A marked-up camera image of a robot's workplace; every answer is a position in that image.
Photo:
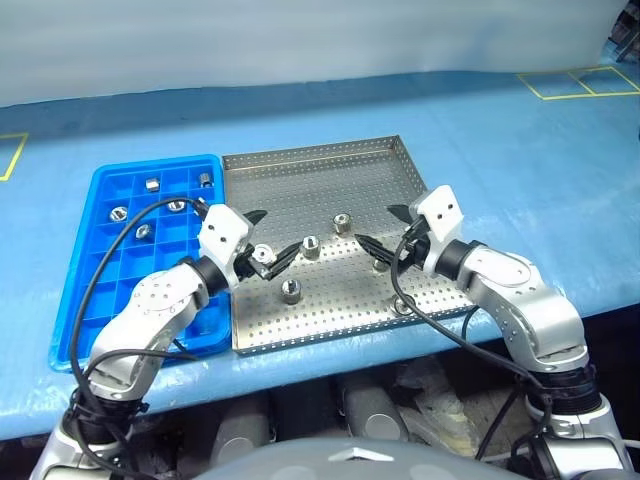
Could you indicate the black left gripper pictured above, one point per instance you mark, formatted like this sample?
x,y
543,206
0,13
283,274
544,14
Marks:
x,y
252,270

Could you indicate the crumpled plastic wrap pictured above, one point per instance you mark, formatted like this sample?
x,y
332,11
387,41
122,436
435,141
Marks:
x,y
440,400

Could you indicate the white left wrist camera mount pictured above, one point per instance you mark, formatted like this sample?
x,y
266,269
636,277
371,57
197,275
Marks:
x,y
225,227

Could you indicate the blue plastic table cover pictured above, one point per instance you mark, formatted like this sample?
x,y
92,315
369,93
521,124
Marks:
x,y
500,200

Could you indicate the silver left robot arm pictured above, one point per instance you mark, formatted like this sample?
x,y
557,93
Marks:
x,y
155,300

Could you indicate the blue compartment tray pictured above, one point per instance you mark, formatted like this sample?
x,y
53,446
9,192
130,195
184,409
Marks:
x,y
105,280

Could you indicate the dark background equipment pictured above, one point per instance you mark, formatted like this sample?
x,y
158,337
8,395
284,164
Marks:
x,y
625,30

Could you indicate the dark grey rounded shape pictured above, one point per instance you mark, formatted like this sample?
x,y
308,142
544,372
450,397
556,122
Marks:
x,y
240,425
370,405

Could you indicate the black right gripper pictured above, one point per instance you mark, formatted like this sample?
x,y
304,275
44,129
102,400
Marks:
x,y
416,247

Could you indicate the grey robot torso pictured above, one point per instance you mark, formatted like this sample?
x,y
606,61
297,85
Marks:
x,y
350,462

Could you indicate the perforated metal tray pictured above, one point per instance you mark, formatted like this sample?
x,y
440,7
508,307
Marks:
x,y
320,190

